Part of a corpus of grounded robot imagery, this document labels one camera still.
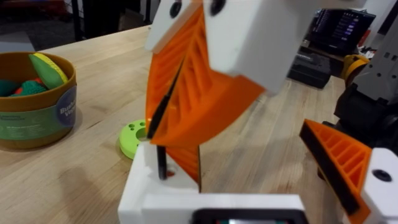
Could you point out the yellow round object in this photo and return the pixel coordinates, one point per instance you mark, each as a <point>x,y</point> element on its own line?
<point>353,67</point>

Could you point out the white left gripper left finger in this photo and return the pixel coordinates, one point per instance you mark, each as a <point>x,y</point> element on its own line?
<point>146,180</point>

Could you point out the brown tub of toy vegetables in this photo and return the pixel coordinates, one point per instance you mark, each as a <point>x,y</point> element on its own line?
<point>34,118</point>

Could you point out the dark computer screen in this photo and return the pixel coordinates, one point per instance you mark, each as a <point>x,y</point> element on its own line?
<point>339,31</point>

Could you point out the green disc with holes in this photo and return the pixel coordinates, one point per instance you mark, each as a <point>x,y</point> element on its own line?
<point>130,140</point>

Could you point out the black screw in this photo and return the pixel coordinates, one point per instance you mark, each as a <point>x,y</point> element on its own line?
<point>161,165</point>

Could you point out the black case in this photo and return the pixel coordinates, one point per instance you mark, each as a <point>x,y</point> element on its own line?
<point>309,70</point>

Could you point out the finger of the orange white right gripper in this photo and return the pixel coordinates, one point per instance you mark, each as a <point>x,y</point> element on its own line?
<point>161,71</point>
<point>217,99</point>

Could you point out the orange white left gripper right finger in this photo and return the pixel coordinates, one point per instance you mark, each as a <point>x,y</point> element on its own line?
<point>348,161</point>

